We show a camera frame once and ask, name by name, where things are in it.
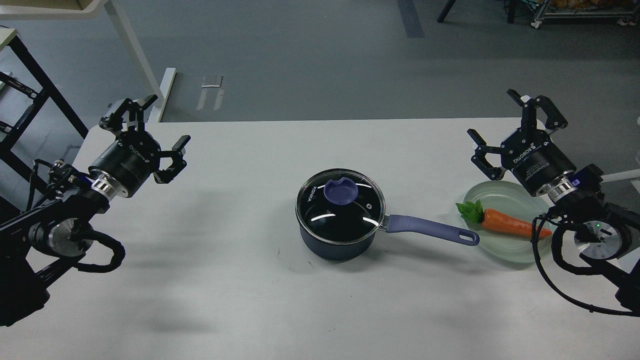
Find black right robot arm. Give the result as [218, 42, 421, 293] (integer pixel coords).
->
[467, 89, 640, 317]

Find translucent green plate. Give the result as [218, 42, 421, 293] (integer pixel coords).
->
[455, 181, 549, 264]

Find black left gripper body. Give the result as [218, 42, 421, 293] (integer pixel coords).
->
[88, 131, 161, 199]

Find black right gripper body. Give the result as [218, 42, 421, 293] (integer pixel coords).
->
[501, 129, 577, 197]

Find white table frame leg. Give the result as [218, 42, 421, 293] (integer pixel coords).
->
[1, 0, 178, 123]

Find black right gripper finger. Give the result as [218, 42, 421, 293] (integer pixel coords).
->
[506, 89, 569, 132]
[467, 128, 508, 181]

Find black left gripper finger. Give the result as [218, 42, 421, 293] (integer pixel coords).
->
[99, 95, 158, 133]
[153, 135, 191, 184]

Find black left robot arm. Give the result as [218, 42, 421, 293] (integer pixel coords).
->
[0, 95, 190, 327]

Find black metal shelf frame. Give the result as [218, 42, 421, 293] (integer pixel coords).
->
[0, 26, 89, 182]

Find glass pot lid blue knob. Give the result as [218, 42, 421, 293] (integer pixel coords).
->
[295, 168, 386, 245]

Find metal wheeled cart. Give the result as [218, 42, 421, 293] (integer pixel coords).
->
[528, 0, 639, 29]

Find dark blue saucepan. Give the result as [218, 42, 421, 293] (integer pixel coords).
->
[295, 168, 481, 263]

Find black table leg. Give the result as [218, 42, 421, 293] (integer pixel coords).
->
[436, 0, 457, 23]

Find orange toy carrot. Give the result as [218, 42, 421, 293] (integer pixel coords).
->
[455, 200, 534, 238]

